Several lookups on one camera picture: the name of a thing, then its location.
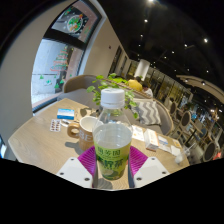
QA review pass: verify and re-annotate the white round pillar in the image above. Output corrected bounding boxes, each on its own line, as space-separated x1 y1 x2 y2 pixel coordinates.
134 58 151 81

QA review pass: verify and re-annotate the grey curved sofa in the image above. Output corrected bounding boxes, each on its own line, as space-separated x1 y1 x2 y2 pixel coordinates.
63 74 175 136

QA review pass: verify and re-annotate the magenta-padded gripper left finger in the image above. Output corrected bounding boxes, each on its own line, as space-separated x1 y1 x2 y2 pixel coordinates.
55 145 98 190

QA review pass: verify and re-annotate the green potted plant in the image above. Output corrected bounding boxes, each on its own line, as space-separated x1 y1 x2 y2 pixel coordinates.
86 73 140 119

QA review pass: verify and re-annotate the pill blister pack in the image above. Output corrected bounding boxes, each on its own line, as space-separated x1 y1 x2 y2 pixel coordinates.
49 118 63 133

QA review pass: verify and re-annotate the small white blue packet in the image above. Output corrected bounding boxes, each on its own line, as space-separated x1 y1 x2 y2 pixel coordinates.
158 134 173 154

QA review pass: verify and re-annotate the white cardboard carton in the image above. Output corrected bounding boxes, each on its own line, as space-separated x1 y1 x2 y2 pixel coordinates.
143 128 160 152

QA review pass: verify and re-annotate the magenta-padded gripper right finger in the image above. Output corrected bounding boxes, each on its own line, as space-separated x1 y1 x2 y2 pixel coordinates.
128 145 171 190

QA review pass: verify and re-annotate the group of ceiling lights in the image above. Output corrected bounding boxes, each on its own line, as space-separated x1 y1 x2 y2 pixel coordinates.
138 0 214 84

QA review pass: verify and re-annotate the window with festive decals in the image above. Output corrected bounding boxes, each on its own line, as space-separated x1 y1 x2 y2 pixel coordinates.
30 0 103 113

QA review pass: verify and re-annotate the blue white flat box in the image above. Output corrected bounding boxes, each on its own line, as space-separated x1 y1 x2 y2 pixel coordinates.
56 108 76 121

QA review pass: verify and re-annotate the brown ceramic mug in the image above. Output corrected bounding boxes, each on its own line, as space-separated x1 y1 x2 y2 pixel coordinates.
66 115 101 152

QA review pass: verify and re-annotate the group of dining chairs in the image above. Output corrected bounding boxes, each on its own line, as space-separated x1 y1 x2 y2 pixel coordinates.
164 96 224 163

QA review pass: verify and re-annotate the green-label clear drink bottle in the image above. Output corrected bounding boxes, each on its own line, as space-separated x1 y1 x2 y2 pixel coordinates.
92 87 133 182

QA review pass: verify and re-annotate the grey white chevron pillow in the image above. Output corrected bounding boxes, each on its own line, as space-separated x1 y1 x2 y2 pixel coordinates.
132 99 162 127

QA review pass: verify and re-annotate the person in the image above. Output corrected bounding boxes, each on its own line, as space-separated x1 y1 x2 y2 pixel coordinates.
127 75 144 93
141 84 154 99

